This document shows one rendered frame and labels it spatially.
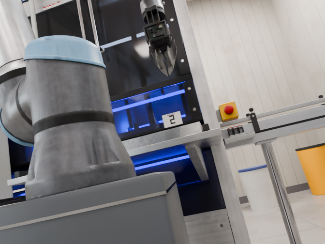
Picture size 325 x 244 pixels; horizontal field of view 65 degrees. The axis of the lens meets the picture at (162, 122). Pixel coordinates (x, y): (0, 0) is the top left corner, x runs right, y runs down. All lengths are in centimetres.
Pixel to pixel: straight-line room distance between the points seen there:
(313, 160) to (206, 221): 354
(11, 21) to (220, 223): 98
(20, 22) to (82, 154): 33
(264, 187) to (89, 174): 383
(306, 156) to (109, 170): 432
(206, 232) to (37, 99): 92
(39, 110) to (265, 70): 528
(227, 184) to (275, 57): 473
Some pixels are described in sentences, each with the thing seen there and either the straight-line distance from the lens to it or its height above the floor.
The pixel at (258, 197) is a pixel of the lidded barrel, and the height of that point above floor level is 18.
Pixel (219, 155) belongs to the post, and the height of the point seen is 82.
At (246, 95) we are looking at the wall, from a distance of 527.
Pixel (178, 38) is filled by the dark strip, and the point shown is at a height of 140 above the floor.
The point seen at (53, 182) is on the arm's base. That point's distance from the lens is 33.
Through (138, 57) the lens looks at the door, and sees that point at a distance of 129.
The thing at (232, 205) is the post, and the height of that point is 61.
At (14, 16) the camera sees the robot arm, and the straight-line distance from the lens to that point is 58.
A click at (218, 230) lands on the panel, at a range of 115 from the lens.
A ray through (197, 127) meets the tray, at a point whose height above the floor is 90.
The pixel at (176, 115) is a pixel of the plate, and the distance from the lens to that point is 115.
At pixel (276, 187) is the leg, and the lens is 130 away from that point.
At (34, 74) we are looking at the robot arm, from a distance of 40.
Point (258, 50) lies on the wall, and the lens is 566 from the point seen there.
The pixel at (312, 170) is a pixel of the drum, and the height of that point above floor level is 38.
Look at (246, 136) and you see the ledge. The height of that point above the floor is 87.
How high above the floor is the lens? 78
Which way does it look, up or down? 12 degrees up
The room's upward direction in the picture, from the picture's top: 13 degrees counter-clockwise
